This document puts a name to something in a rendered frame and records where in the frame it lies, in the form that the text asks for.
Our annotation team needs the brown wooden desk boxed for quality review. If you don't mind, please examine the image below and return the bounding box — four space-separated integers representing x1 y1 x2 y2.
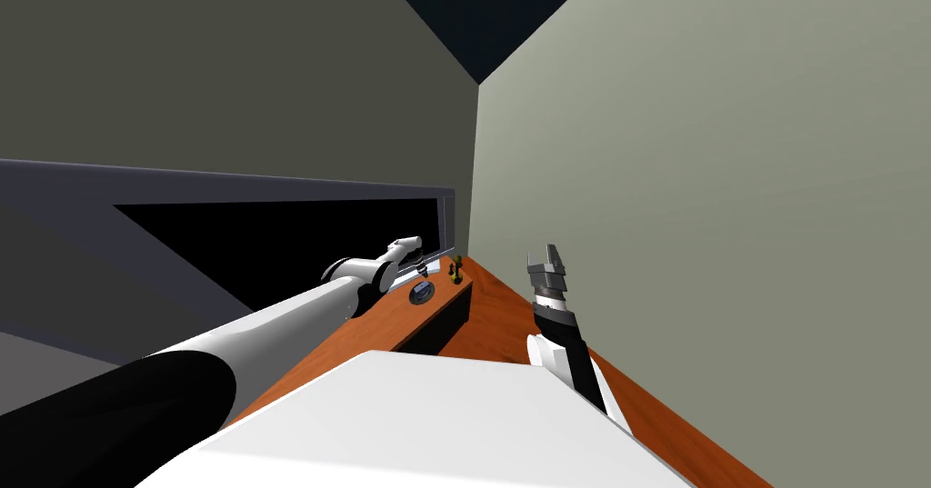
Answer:
217 254 476 431

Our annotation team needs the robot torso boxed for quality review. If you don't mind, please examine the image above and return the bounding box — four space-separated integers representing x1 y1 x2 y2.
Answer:
134 349 696 488

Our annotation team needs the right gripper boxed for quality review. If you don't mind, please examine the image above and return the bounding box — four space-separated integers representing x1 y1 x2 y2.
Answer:
526 244 570 303

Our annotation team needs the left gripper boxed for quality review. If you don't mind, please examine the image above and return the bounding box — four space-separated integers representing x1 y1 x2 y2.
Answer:
387 235 425 271

